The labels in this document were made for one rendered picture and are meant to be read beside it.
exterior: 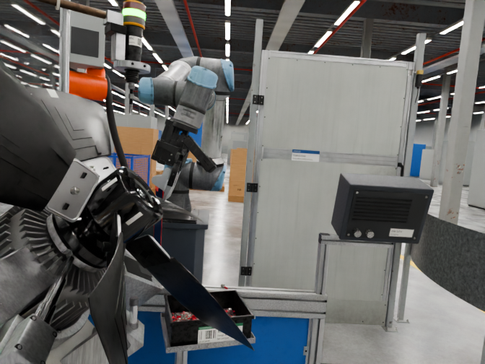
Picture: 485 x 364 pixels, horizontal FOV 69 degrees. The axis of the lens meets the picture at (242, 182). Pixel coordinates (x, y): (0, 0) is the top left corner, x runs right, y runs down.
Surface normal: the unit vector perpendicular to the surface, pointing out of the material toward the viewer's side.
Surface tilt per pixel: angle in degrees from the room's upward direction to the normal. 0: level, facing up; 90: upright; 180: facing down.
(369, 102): 90
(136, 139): 90
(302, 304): 90
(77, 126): 38
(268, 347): 90
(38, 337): 50
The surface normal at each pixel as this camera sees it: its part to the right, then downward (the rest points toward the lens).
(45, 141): 0.89, -0.04
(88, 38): 0.51, 0.12
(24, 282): 0.80, -0.59
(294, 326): 0.04, 0.11
